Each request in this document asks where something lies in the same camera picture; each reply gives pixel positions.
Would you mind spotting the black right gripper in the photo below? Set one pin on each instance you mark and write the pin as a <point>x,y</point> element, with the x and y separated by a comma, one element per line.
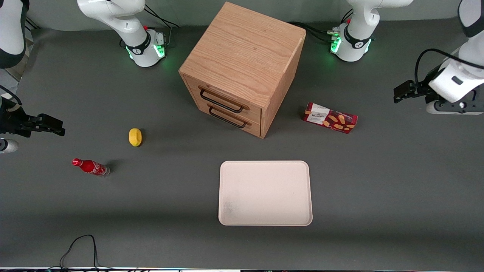
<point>11,121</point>

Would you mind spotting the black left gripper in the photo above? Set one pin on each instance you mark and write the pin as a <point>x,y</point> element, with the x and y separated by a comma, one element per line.
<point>422,91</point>

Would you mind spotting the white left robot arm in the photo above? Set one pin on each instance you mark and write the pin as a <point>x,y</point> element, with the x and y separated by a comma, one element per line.
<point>355,37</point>

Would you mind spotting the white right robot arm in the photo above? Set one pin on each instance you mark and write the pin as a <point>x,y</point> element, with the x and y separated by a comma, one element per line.
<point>140,41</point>

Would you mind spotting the red cookie box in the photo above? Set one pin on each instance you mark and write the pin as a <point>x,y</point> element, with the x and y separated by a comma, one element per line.
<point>329,118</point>

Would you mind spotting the cream plastic tray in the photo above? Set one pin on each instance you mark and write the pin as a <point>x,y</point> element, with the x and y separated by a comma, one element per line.
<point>264,192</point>

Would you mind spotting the red cola bottle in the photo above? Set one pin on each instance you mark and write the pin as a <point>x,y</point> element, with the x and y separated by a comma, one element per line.
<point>92,167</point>

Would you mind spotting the yellow lemon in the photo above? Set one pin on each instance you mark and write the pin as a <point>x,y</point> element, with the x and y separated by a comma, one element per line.
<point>135,136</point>

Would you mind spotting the wooden drawer cabinet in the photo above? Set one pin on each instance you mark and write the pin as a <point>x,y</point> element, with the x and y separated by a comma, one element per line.
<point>245,53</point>

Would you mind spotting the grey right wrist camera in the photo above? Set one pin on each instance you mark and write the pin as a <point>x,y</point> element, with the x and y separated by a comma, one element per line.
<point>7,146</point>

